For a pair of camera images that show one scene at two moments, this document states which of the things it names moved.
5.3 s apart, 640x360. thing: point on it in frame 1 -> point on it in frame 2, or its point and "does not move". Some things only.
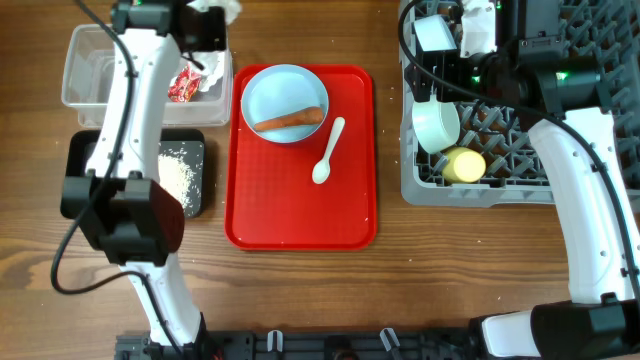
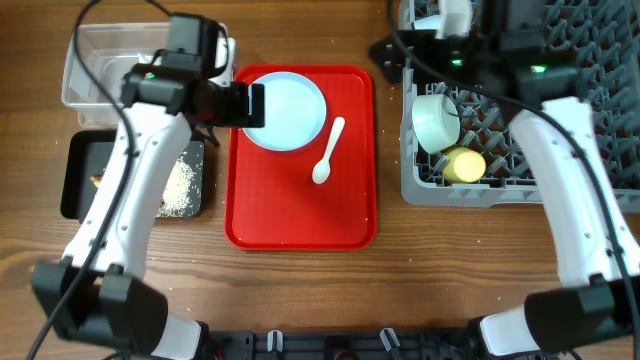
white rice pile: x=175 y=176 does not move
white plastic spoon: x=322 y=169 does not move
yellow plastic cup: x=463 y=165 does not move
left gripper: x=218 y=38 -> x=236 y=114
